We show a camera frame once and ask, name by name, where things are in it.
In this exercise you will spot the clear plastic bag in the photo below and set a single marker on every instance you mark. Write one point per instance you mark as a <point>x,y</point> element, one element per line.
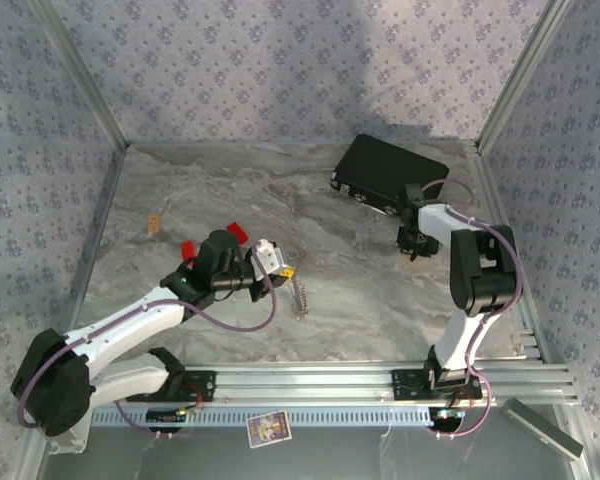
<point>300,297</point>

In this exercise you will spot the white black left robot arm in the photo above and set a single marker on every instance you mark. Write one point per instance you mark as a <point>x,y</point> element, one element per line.
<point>125,322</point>

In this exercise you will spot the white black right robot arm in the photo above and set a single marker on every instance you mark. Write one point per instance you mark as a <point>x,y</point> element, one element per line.
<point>460,345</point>

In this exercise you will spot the red toy brick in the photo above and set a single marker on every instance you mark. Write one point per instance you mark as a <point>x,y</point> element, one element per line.
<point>237,232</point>
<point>187,250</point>

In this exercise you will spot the small wooden block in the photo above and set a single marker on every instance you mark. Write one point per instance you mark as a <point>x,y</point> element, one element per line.
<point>154,225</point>

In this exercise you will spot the black hard case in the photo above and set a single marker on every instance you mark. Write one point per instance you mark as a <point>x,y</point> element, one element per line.
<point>380,167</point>

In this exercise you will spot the printed picture card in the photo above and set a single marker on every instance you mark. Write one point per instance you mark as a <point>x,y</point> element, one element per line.
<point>269,429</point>

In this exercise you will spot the small black controller board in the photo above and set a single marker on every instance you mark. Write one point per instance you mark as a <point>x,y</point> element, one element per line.
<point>447,416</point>
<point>165,416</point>

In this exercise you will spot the grey metal bar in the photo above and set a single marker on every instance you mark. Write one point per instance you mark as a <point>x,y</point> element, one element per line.
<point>540,427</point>

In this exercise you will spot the aluminium frame side bar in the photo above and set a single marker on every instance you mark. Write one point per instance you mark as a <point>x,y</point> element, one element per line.
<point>97,235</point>
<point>490,185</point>

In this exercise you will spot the aluminium mounting rail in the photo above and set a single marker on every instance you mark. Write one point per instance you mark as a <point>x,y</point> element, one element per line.
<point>305,382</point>

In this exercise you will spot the aluminium frame post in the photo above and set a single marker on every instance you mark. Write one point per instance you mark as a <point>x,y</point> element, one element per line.
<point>522,75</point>
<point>82,75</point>

